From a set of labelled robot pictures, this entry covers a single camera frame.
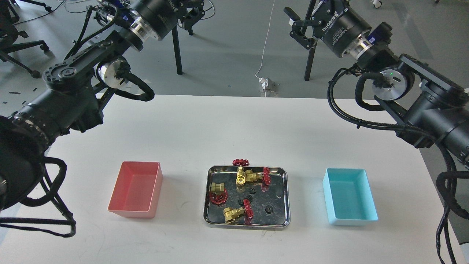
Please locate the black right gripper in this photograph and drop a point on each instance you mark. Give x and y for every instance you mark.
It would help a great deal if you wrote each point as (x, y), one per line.
(333, 21)

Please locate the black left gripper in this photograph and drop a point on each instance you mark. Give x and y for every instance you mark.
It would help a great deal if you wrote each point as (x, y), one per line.
(156, 18)

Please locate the brass valve red handle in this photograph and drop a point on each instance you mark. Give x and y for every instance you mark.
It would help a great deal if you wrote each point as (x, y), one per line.
(217, 193)
(231, 214)

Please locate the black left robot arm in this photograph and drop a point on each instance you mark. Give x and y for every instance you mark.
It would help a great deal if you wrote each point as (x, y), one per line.
(78, 90)

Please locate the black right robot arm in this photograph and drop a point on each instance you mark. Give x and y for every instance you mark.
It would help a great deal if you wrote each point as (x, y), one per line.
(428, 108)

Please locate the light blue plastic box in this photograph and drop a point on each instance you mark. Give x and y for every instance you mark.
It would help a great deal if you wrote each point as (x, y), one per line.
(348, 197)

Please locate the pink plastic box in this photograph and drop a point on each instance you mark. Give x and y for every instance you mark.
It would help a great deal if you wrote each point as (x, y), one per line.
(137, 190)

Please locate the black table leg left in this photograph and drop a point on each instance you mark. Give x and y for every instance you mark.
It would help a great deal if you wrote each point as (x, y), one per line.
(177, 53)

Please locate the black table leg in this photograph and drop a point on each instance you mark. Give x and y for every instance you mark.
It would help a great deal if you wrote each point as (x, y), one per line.
(309, 62)
(177, 53)

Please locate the black table leg right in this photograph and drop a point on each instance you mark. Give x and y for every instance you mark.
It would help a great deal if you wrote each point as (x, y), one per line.
(309, 62)

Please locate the white power adapter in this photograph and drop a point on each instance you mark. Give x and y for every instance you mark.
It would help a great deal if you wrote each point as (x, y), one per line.
(267, 85)

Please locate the shiny metal tray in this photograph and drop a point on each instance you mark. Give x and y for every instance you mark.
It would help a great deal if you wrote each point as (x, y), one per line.
(276, 196)

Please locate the black cable bundle floor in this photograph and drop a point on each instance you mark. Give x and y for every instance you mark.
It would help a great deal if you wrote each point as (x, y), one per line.
(29, 12)

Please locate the brass valve two red handles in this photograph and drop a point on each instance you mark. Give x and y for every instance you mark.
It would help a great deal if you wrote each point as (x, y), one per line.
(248, 176)

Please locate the brass valve front red handle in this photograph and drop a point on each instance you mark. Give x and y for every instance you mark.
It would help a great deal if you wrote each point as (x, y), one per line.
(231, 214)

